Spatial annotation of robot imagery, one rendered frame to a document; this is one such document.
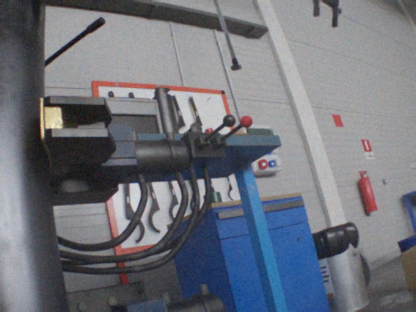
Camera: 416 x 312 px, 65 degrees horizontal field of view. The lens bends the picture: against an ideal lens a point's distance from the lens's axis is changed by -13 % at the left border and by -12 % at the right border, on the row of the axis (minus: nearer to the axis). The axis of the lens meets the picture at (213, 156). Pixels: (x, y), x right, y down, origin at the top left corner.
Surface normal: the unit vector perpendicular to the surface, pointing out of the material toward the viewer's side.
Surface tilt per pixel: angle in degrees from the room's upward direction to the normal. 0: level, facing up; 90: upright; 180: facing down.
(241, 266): 90
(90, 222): 90
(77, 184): 90
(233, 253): 90
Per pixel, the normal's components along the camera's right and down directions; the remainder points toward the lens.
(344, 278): -0.06, -0.23
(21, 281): 0.60, -0.37
